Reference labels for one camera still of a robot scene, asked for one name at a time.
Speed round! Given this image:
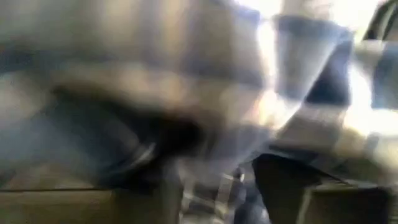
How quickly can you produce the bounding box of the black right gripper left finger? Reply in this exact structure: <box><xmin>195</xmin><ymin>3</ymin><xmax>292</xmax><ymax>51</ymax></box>
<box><xmin>161</xmin><ymin>158</ymin><xmax>187</xmax><ymax>224</ymax></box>

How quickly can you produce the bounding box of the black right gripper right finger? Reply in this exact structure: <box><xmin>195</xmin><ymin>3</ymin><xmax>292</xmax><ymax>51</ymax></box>
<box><xmin>251</xmin><ymin>154</ymin><xmax>313</xmax><ymax>224</ymax></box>

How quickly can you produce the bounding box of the blue plaid shirt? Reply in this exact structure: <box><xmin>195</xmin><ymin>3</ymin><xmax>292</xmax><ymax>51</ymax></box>
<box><xmin>0</xmin><ymin>0</ymin><xmax>398</xmax><ymax>200</ymax></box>

